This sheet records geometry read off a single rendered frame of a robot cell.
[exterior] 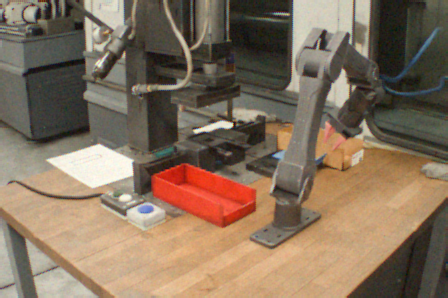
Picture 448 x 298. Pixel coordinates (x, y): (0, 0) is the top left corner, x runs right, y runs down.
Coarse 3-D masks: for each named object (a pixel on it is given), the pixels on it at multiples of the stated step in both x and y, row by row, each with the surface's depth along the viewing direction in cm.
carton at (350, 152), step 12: (288, 132) 167; (324, 132) 164; (336, 132) 161; (324, 144) 151; (348, 144) 159; (360, 144) 156; (336, 156) 149; (348, 156) 159; (360, 156) 156; (336, 168) 150; (348, 168) 151
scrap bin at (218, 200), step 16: (160, 176) 133; (176, 176) 138; (192, 176) 139; (208, 176) 134; (160, 192) 131; (176, 192) 126; (192, 192) 122; (208, 192) 135; (224, 192) 131; (240, 192) 127; (256, 192) 124; (192, 208) 124; (208, 208) 119; (224, 208) 126; (240, 208) 121; (224, 224) 118
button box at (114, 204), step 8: (24, 184) 137; (40, 192) 133; (112, 192) 128; (104, 200) 126; (112, 200) 124; (120, 200) 124; (128, 200) 124; (136, 200) 125; (112, 208) 124; (120, 208) 121; (128, 208) 121; (120, 216) 122
